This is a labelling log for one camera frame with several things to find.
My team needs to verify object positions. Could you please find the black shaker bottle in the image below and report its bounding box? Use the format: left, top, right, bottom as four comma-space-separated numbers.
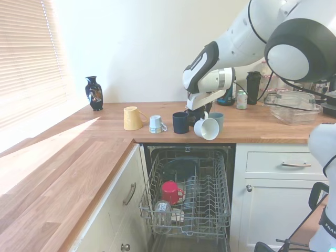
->
246, 71, 262, 106

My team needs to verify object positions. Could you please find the clear ribbed drinking glass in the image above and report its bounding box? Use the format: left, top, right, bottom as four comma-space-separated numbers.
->
152, 199, 173, 235

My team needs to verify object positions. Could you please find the white ceramic cup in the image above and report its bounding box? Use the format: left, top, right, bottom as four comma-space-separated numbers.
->
170, 194, 186, 223

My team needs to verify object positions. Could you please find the red enamel mug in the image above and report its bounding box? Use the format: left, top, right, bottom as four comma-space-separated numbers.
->
161, 180, 185, 206

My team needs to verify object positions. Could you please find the small white blue cup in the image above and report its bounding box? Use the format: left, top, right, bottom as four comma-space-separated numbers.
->
149, 114, 168, 135

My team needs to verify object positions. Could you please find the beige window blind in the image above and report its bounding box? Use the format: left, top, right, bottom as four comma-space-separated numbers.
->
0, 0, 69, 133

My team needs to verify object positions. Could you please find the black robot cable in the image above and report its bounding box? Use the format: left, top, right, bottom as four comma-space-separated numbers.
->
233, 0, 330, 102

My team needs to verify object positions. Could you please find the navy blue mug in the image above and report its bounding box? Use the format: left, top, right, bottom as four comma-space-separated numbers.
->
172, 111, 190, 135

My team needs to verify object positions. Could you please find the clear plastic food container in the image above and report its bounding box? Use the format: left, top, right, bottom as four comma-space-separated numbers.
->
263, 90, 323, 127

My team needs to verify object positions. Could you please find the grey wire dishwasher rack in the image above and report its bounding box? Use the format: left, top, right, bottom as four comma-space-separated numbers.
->
138, 149, 232, 238

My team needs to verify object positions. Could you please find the metal drawer handle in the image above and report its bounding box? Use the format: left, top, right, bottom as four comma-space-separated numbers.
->
122, 182, 137, 206
281, 161, 312, 168

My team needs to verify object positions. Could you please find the dark blue plate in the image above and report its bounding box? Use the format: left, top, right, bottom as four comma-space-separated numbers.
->
162, 156, 198, 182

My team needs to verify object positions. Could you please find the yellow mug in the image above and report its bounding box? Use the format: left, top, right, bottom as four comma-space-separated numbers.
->
123, 106, 148, 131

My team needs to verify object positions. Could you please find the green white soda can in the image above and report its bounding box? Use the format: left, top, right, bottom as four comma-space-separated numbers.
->
236, 89, 248, 110

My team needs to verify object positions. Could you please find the black countertop appliance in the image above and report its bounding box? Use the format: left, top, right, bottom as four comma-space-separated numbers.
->
320, 90, 336, 117

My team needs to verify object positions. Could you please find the white IKEA mug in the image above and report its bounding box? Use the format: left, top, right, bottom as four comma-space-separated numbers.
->
193, 111, 220, 141

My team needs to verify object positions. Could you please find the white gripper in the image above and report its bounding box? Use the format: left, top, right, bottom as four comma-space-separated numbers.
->
186, 89, 228, 117

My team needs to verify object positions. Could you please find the grey blue mug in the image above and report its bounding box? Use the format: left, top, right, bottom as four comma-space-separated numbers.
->
208, 112, 225, 133

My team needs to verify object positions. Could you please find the white kitchen cabinet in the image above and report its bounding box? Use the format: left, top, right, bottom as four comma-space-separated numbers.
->
68, 143, 153, 252
230, 143, 329, 250

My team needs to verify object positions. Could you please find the dark blue painted vase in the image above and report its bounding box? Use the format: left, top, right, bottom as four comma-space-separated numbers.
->
85, 76, 104, 112

